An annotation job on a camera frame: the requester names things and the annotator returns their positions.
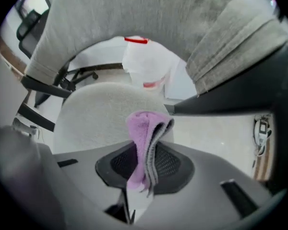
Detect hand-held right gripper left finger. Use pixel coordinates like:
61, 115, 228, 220
45, 140, 138, 228

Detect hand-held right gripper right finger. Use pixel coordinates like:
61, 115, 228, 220
133, 141, 288, 229

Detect grey-green chair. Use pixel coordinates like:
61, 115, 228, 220
15, 0, 288, 196

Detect purple cleaning cloth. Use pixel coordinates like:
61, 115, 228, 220
125, 111, 175, 197

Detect black office chair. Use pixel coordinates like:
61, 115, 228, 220
16, 7, 99, 107

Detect brown wooden plank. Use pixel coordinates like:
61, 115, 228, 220
253, 138, 275, 182

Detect white device with screen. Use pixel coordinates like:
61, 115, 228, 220
253, 115, 272, 156

